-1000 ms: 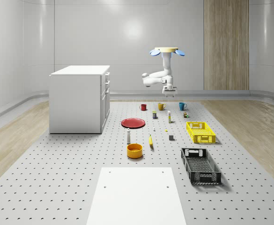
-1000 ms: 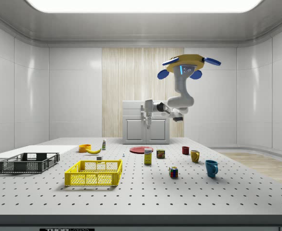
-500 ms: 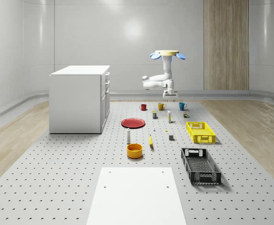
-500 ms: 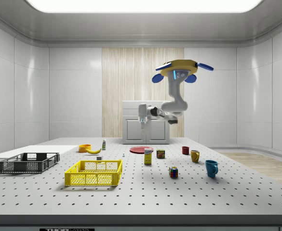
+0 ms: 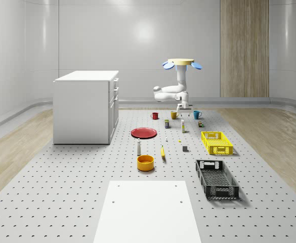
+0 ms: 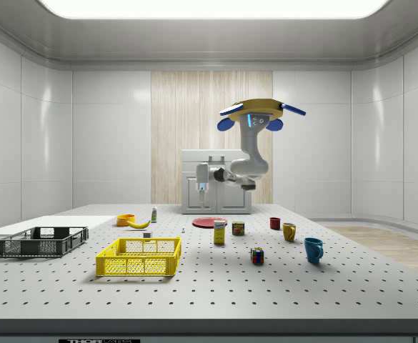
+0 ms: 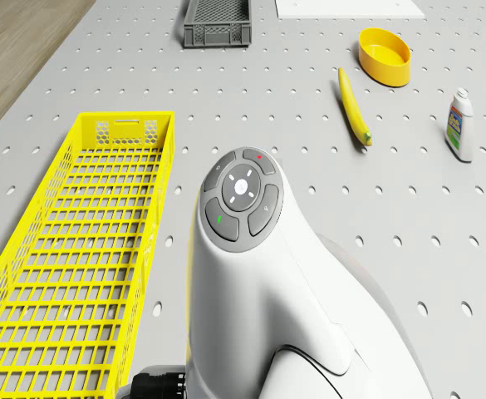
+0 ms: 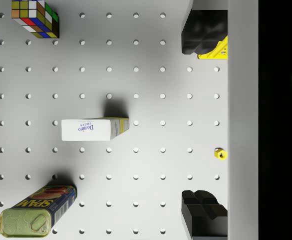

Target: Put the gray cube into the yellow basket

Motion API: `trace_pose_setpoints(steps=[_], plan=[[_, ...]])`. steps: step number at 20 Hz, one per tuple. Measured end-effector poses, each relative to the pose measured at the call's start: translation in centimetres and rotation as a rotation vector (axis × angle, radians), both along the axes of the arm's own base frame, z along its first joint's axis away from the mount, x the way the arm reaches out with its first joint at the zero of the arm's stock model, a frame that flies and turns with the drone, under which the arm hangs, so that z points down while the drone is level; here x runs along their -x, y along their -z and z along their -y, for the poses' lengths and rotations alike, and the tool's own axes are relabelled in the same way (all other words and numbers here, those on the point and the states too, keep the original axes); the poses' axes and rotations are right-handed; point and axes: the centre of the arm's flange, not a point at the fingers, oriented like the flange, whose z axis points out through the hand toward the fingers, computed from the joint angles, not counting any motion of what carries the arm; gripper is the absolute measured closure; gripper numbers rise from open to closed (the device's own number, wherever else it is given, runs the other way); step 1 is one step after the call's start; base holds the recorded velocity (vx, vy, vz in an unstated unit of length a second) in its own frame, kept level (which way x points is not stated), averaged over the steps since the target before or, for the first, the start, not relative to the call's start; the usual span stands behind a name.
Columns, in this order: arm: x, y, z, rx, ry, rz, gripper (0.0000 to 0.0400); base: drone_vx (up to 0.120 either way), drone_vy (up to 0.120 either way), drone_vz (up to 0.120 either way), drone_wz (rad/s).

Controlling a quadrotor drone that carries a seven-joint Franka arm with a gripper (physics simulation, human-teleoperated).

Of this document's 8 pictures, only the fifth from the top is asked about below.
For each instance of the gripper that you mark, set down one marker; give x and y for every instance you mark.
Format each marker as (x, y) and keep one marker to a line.
(185, 109)

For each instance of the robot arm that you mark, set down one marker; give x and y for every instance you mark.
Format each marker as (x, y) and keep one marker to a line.
(181, 81)

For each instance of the blue mug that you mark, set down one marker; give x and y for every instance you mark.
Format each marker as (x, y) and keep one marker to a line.
(196, 115)

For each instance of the yellow mug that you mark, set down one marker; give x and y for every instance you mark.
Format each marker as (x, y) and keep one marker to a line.
(173, 115)

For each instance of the white yellow carton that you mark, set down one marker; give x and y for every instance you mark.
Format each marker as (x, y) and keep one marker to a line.
(183, 126)

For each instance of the puzzle cube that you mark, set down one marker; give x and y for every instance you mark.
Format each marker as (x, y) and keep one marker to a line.
(201, 124)

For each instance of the flat-sided can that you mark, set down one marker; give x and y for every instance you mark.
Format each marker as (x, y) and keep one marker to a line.
(167, 124)

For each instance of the red mug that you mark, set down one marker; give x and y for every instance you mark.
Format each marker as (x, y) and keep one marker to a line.
(154, 116)

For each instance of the grey cube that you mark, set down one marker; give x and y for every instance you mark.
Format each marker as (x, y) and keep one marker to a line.
(185, 148)

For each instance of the yellow basket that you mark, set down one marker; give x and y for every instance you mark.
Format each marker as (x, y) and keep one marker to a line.
(214, 141)

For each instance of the red plate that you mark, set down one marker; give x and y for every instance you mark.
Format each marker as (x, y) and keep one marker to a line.
(144, 132)

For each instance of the banana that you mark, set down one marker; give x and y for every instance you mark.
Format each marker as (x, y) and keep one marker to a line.
(163, 153)

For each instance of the small white bottle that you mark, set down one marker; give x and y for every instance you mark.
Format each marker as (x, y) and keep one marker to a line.
(138, 148)

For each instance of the yellow bowl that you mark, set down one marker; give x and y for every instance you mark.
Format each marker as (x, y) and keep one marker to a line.
(145, 165)

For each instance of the dark grey basket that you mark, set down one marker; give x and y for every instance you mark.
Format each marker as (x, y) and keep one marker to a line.
(216, 181)

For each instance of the white cabinet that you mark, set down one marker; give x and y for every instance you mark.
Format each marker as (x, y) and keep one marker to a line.
(82, 111)

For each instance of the white board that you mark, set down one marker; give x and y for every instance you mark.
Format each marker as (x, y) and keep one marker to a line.
(147, 215)

